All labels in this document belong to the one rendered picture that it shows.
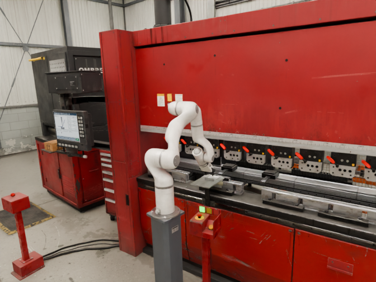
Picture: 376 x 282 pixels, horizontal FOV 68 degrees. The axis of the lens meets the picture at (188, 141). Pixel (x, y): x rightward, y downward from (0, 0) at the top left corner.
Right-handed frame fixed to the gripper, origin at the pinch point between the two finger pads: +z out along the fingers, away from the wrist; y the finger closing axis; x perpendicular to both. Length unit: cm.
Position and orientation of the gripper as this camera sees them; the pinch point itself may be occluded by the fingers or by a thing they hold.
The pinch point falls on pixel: (209, 173)
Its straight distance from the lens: 235.6
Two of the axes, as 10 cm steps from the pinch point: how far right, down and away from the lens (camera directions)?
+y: -8.6, -0.8, 5.0
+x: -3.6, 7.9, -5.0
